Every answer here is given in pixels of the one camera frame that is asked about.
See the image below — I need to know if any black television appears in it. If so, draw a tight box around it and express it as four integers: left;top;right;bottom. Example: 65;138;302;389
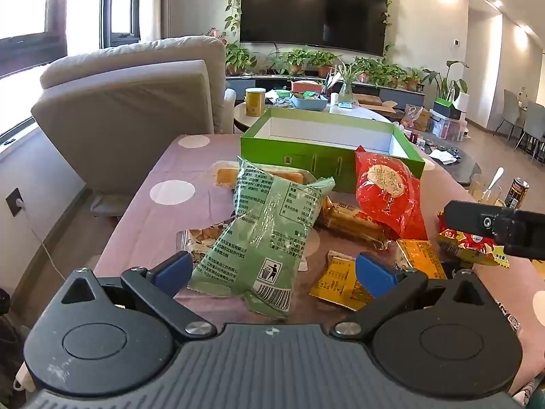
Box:
239;0;389;57

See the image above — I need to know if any round white table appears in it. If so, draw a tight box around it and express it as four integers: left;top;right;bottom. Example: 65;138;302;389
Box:
233;94;405;135

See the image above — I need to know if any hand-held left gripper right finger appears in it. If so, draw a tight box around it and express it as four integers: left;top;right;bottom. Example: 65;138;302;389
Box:
330;252;495;342

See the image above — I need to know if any blue basket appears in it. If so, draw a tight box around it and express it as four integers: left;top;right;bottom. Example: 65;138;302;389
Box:
291;94;329;111

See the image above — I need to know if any clear bag of fruit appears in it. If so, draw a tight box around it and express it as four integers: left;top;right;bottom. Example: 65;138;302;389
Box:
402;104;424;131

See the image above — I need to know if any yellow snack packet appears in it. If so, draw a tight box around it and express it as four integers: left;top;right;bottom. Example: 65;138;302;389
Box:
309;251;377;311
394;239;448;281

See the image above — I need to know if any white cable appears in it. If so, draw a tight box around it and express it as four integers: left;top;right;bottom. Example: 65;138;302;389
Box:
19;204;56;282

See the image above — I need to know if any white tissue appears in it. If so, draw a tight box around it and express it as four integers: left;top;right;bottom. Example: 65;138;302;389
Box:
426;147;458;165

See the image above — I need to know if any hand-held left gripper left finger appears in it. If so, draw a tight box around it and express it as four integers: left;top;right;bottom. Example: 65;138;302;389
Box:
51;251;218;342

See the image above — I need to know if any drinking glass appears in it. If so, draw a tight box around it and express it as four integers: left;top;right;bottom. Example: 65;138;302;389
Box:
469;173;505;205

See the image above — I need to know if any row of potted plants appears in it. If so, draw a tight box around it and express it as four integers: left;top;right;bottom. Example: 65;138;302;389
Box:
223;42;426;91

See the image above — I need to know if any brown long pastry packet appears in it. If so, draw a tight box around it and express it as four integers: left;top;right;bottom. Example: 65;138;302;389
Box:
317;196;390;250

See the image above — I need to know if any white spoon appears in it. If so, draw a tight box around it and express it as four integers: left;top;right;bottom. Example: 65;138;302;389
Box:
485;167;505;192

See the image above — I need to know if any clear biscuit packet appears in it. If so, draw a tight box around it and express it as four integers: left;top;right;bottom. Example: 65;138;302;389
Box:
176;219;233;265

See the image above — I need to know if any red yellow biscuit packet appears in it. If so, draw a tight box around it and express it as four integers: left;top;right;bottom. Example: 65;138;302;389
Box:
434;212;510;268

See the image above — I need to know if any grey dining chair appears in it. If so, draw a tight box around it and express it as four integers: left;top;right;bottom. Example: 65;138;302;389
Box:
515;101;545;154
497;89;524;139

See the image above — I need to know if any dark framed window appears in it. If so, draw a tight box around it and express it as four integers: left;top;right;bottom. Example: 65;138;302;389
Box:
0;0;141;78

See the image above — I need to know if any clear storage box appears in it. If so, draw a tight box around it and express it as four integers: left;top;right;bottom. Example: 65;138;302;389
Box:
430;113;467;141

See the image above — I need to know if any glass vase with plant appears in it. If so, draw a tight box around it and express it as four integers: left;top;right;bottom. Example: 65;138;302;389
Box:
328;62;367;105

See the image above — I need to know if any green cardboard box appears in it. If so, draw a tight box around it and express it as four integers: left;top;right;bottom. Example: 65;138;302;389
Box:
239;107;425;194

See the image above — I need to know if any pink dotted tablecloth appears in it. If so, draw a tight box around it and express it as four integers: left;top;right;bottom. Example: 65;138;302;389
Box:
91;134;545;409

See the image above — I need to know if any large leafy floor plant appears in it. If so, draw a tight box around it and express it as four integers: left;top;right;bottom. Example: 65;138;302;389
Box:
421;60;469;103

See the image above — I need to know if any green and black box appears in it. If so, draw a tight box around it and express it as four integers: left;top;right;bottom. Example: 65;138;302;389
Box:
432;98;463;120

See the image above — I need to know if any dark wall socket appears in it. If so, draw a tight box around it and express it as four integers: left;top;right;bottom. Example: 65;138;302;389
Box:
5;187;26;216

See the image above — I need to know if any grey television cabinet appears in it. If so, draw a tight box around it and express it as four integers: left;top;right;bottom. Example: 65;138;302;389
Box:
225;72;426;103

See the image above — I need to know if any dark oval coffee table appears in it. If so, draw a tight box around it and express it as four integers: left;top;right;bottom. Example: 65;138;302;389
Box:
400;130;482;186

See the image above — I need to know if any dark drink can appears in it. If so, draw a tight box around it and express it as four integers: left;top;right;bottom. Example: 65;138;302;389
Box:
506;178;531;210

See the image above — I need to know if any orange box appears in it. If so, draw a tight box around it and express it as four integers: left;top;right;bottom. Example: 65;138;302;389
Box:
291;80;324;94

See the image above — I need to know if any red snack bag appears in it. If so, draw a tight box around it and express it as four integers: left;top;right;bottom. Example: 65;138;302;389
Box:
355;146;429;241

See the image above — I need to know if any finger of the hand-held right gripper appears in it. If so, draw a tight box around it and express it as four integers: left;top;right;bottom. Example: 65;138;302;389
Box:
438;200;505;237

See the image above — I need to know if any yellow canister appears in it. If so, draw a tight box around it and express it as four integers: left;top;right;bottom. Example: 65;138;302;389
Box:
245;87;267;117

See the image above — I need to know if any green snack packet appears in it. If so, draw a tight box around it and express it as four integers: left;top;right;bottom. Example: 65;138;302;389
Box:
187;156;337;322

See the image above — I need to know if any beige sofa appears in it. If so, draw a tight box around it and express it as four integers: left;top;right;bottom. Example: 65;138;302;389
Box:
31;35;237;197

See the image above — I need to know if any brown cardboard box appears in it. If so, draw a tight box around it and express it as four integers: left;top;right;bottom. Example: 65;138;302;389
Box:
353;94;399;116

